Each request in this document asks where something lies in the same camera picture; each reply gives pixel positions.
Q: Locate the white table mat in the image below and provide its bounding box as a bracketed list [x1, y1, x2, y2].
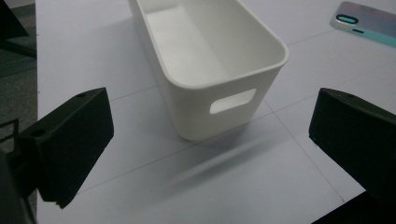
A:
[35, 0, 396, 224]

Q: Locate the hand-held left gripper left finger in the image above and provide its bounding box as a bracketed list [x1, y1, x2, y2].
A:
[15, 87, 115, 209]

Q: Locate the white plastic storage box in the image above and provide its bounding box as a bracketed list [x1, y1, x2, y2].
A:
[128, 0, 290, 143]

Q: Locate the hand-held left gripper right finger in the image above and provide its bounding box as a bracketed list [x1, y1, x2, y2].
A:
[308, 88, 396, 203]

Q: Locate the iridescent phone case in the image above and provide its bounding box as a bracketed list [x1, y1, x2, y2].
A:
[330, 1, 396, 49]

